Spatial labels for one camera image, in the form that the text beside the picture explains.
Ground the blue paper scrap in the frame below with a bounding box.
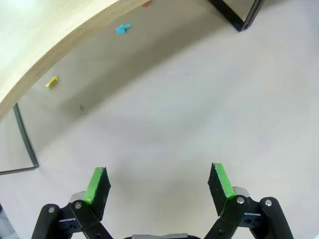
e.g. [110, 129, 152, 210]
[115, 23, 132, 35]

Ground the yellow paper scrap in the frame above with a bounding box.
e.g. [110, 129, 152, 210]
[45, 76, 59, 88]

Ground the light wooden shelf board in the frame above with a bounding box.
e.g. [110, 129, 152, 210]
[0, 0, 145, 120]

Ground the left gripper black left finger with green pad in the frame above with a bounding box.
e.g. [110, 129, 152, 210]
[31, 166, 117, 239]

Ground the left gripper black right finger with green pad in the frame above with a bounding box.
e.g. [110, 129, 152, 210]
[203, 163, 295, 239]

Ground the two-tier wooden shelf rack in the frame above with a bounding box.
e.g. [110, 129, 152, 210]
[0, 0, 265, 176]

